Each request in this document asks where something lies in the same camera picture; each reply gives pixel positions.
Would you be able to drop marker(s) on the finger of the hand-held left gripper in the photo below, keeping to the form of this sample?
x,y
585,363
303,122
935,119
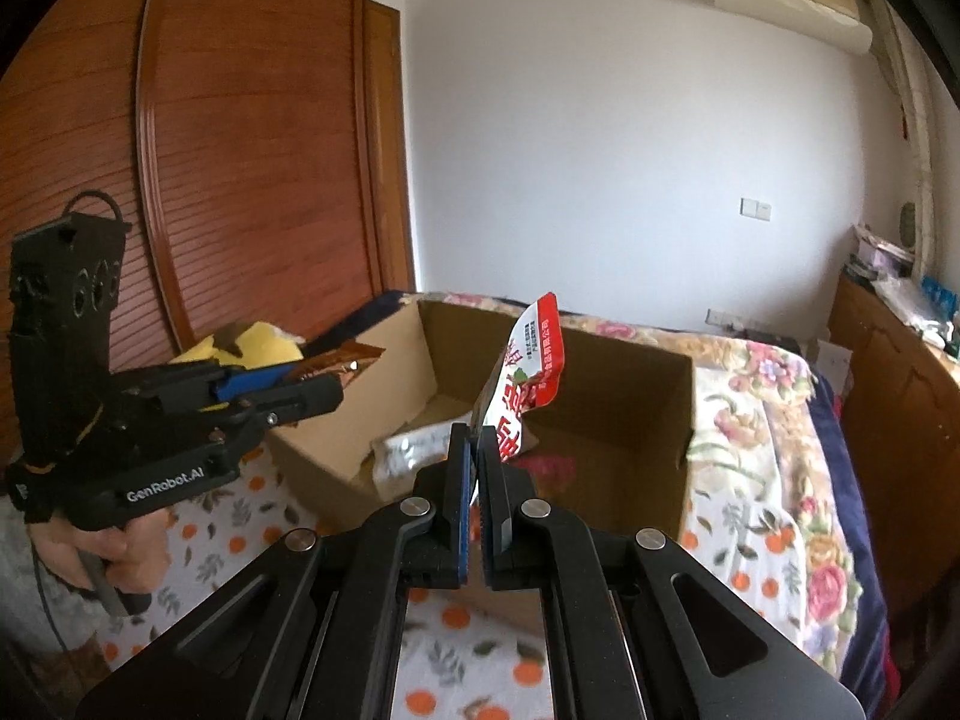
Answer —
x,y
307,397
247,382

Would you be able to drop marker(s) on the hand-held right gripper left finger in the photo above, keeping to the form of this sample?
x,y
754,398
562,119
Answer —
x,y
446,540

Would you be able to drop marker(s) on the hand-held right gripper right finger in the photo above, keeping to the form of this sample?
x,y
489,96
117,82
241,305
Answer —
x,y
499,540

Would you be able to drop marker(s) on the orange snack packet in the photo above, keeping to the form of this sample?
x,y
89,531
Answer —
x,y
337,360

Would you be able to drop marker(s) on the silver white snack packet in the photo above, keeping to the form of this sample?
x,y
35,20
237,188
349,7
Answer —
x,y
412,450

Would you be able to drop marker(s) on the white red snack packet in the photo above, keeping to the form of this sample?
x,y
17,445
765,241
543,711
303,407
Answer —
x,y
525,375

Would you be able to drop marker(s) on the cardboard box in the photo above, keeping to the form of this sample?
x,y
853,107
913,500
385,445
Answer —
x,y
622,405

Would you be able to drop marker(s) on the person's left hand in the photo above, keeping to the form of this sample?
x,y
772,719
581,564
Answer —
x,y
142,555

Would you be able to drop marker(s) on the yellow plush toy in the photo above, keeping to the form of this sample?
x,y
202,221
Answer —
x,y
262,341

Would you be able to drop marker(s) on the orange printed bedsheet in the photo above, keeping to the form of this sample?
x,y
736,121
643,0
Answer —
x,y
225,532

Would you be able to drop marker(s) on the wooden wardrobe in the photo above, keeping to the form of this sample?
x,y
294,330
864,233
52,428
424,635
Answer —
x,y
262,165

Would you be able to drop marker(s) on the floral blanket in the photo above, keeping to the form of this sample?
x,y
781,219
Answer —
x,y
757,450

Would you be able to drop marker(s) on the navy blanket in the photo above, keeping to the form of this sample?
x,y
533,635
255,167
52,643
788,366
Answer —
x,y
862,540

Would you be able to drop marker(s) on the white panel on cabinet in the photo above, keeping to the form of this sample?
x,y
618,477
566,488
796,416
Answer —
x,y
830,364

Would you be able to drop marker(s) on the wooden cabinet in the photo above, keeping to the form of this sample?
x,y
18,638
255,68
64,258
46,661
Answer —
x,y
900,405

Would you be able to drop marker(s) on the white plastic bags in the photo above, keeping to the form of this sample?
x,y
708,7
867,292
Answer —
x,y
911,307

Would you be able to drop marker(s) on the stack of pink boxes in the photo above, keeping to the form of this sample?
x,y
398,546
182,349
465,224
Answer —
x,y
877,255

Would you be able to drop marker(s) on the blue bottles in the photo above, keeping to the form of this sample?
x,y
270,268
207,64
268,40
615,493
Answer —
x,y
941,296

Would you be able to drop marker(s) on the round grey fan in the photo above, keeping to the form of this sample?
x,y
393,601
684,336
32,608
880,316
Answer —
x,y
907,225

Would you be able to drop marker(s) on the white curtain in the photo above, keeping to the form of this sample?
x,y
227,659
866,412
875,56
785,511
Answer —
x,y
919,127

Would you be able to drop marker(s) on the white wall switch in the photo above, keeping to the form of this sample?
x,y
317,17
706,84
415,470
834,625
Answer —
x,y
756,208

